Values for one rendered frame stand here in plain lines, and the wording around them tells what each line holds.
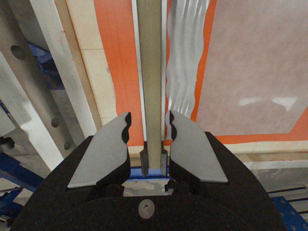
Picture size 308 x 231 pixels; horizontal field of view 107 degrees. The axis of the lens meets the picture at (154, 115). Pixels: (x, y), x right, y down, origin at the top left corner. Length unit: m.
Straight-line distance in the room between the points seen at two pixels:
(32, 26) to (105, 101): 1.35
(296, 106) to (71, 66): 0.56
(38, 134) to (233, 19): 0.45
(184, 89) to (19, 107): 0.33
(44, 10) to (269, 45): 0.43
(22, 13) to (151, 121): 1.55
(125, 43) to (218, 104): 0.27
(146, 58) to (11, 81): 0.23
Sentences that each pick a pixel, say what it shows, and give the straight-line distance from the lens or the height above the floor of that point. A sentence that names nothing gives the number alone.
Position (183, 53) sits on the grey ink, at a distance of 0.28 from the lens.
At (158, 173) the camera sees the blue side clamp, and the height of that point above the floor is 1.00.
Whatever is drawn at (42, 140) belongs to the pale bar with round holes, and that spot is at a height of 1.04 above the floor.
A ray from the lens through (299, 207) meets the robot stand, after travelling 0.93.
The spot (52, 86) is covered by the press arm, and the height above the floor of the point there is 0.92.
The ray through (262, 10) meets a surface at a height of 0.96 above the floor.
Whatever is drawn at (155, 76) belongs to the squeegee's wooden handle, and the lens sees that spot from 0.18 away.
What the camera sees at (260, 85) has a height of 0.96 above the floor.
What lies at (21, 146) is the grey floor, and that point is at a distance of 2.50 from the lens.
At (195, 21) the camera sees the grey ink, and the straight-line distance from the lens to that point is 0.29.
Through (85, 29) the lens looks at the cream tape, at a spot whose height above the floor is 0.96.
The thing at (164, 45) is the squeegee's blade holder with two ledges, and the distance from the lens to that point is 0.24.
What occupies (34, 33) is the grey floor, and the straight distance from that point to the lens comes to 1.61.
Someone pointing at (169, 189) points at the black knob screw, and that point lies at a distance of 0.37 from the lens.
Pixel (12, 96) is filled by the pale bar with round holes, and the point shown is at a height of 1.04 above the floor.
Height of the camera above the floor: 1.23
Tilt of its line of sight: 61 degrees down
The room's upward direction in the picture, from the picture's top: 178 degrees clockwise
